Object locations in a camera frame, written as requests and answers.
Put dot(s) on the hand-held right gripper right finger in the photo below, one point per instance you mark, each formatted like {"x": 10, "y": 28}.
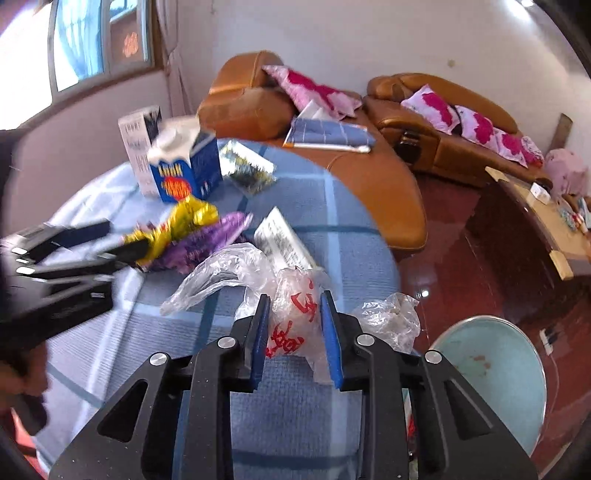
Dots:
{"x": 330, "y": 344}

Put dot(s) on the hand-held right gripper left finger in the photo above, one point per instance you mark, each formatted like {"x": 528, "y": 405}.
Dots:
{"x": 258, "y": 344}

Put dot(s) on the tall white printed box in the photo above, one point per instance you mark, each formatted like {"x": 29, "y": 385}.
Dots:
{"x": 136, "y": 147}

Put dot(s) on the red paper window decoration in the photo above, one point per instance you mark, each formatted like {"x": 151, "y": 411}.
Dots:
{"x": 130, "y": 45}

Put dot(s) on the pink covered cabinet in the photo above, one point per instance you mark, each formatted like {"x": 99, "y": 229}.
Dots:
{"x": 567, "y": 173}

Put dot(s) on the white power strip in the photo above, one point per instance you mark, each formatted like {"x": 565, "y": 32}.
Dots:
{"x": 550, "y": 340}

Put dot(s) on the silver foil packet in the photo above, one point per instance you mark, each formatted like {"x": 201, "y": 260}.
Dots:
{"x": 244, "y": 168}

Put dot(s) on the person's left hand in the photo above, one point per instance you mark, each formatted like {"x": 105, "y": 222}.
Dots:
{"x": 25, "y": 371}

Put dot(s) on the white framed window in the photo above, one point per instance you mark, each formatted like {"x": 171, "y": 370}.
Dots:
{"x": 78, "y": 41}

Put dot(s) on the blue tissue box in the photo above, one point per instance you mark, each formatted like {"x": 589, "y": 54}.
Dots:
{"x": 198, "y": 166}

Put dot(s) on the folded blue plaid sheet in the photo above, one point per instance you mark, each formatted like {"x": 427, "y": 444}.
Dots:
{"x": 328, "y": 134}

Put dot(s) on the clear plastic bag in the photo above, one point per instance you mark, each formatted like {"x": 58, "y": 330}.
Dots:
{"x": 217, "y": 272}
{"x": 388, "y": 318}

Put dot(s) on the pink curtain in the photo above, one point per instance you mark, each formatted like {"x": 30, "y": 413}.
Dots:
{"x": 175, "y": 55}

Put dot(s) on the white card sheet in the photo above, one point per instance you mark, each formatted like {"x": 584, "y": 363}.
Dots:
{"x": 310, "y": 110}

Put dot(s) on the pink rose print pillow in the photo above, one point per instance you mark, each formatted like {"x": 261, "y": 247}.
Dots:
{"x": 475, "y": 125}
{"x": 431, "y": 108}
{"x": 510, "y": 144}
{"x": 314, "y": 92}

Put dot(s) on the purple foil wrapper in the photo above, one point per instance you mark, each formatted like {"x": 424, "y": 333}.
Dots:
{"x": 207, "y": 240}

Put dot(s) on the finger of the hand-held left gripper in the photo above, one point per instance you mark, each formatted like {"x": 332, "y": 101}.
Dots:
{"x": 87, "y": 265}
{"x": 60, "y": 235}

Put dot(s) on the tall rolled mat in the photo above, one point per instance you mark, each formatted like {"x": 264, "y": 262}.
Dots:
{"x": 562, "y": 130}

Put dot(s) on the small white box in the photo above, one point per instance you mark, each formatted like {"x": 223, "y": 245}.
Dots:
{"x": 540, "y": 194}

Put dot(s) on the blue green packet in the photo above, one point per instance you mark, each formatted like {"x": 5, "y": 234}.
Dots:
{"x": 568, "y": 218}

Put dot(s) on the white printed paper packet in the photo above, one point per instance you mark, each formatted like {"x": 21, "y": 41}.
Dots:
{"x": 281, "y": 240}

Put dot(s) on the dark wood coffee table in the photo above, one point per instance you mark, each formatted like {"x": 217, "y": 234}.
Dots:
{"x": 508, "y": 249}

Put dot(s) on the gold foil wrapper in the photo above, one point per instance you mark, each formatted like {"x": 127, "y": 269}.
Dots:
{"x": 184, "y": 221}

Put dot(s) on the small floral pink pillow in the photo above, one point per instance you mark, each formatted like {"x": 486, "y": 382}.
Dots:
{"x": 534, "y": 152}

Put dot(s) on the orange leather chaise sofa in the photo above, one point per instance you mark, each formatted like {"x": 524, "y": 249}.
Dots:
{"x": 369, "y": 194}

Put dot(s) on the light blue plastic bucket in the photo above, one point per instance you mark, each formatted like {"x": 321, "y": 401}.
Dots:
{"x": 489, "y": 392}

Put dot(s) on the blue plaid tablecloth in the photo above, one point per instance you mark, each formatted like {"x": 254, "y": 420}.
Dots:
{"x": 115, "y": 332}

